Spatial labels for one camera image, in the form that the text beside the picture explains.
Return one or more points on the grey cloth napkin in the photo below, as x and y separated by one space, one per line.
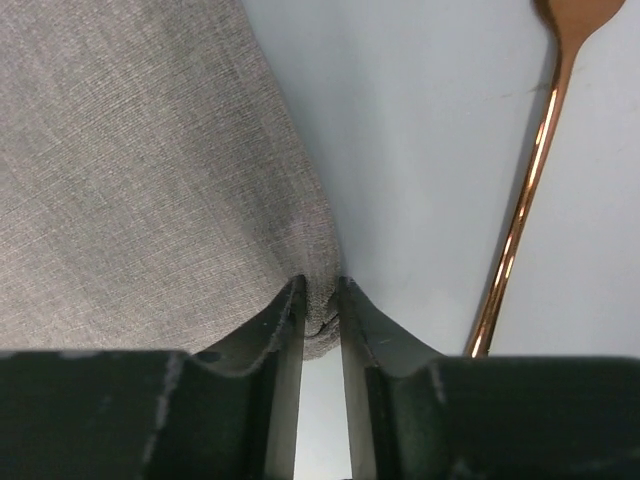
154 190

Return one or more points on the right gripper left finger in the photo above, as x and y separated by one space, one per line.
227 412

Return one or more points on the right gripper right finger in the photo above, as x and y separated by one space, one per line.
414 413

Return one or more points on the copper fork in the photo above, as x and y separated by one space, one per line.
571 23

